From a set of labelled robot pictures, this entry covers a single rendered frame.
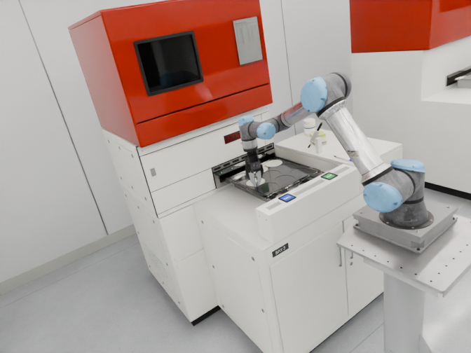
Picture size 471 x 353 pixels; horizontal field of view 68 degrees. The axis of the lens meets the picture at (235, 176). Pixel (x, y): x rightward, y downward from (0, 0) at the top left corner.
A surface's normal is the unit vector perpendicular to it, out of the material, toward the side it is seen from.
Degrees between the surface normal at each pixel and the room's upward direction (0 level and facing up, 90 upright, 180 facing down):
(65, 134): 90
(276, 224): 90
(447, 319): 0
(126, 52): 90
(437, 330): 0
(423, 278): 0
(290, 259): 90
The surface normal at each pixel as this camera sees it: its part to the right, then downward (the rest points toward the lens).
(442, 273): -0.17, -0.90
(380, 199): -0.68, 0.46
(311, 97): -0.81, 0.23
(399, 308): -0.51, 0.43
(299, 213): 0.55, 0.25
